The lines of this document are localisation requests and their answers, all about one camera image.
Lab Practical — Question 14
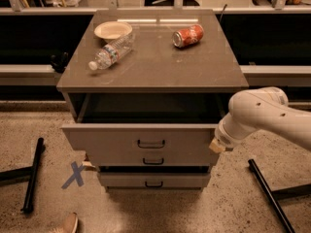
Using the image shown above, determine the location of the grey top drawer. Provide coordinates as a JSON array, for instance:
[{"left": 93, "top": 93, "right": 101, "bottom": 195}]
[{"left": 62, "top": 93, "right": 228, "bottom": 151}]

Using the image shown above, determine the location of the grey drawer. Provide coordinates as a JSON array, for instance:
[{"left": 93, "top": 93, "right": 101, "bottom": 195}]
[
  {"left": 97, "top": 173, "right": 211, "bottom": 188},
  {"left": 62, "top": 93, "right": 228, "bottom": 151},
  {"left": 87, "top": 149, "right": 219, "bottom": 166}
]

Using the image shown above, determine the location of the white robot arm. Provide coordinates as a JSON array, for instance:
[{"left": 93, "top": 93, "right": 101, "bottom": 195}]
[{"left": 209, "top": 86, "right": 311, "bottom": 153}]

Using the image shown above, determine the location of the grey drawer cabinet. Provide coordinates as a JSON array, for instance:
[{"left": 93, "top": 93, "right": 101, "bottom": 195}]
[{"left": 55, "top": 9, "right": 250, "bottom": 192}]

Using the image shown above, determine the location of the grey bottom drawer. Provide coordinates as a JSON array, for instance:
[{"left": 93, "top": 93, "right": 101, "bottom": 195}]
[{"left": 97, "top": 173, "right": 211, "bottom": 188}]

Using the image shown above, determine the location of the grey middle drawer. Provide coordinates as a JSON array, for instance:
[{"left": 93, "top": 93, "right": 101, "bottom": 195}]
[{"left": 87, "top": 149, "right": 219, "bottom": 166}]

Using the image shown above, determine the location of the black right floor stand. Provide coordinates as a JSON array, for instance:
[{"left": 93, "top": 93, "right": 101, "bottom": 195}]
[{"left": 248, "top": 159, "right": 311, "bottom": 233}]

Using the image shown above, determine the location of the black floor stand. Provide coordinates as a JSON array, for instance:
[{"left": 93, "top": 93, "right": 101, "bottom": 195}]
[
  {"left": 0, "top": 138, "right": 45, "bottom": 214},
  {"left": 248, "top": 159, "right": 311, "bottom": 233}
]

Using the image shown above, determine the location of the orange soda can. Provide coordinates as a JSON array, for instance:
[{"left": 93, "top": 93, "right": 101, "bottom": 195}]
[{"left": 172, "top": 24, "right": 204, "bottom": 48}]

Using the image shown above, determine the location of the clear plastic water bottle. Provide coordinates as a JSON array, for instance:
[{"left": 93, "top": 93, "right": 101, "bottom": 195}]
[{"left": 88, "top": 34, "right": 134, "bottom": 71}]

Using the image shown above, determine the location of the blue tape cross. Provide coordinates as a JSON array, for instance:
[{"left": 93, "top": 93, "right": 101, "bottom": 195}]
[{"left": 61, "top": 162, "right": 85, "bottom": 189}]

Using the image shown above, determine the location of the cream paper bowl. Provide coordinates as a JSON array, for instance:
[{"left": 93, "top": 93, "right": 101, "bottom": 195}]
[{"left": 94, "top": 21, "right": 132, "bottom": 41}]

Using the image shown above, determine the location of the beige shoe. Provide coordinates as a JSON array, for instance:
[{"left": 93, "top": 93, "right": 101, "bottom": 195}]
[{"left": 48, "top": 213, "right": 79, "bottom": 233}]

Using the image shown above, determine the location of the black left floor stand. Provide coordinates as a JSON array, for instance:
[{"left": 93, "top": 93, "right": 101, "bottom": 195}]
[{"left": 0, "top": 138, "right": 45, "bottom": 214}]

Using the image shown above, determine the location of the black clamp on rail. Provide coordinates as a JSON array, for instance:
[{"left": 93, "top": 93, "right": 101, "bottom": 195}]
[{"left": 51, "top": 52, "right": 69, "bottom": 73}]

